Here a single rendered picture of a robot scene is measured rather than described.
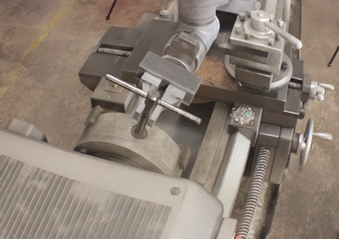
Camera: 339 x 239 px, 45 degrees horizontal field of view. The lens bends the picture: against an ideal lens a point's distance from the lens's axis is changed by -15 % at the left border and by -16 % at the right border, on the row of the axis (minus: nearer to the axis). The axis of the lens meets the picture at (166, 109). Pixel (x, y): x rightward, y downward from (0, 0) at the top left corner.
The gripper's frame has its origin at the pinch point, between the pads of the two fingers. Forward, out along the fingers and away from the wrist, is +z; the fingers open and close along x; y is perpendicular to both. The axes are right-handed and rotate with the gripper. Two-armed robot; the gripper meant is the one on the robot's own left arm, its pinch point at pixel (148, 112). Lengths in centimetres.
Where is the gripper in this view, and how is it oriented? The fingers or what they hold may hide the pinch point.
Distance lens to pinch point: 94.8
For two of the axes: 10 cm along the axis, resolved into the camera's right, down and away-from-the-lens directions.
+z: -3.9, 6.8, -6.2
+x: -8.9, -4.6, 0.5
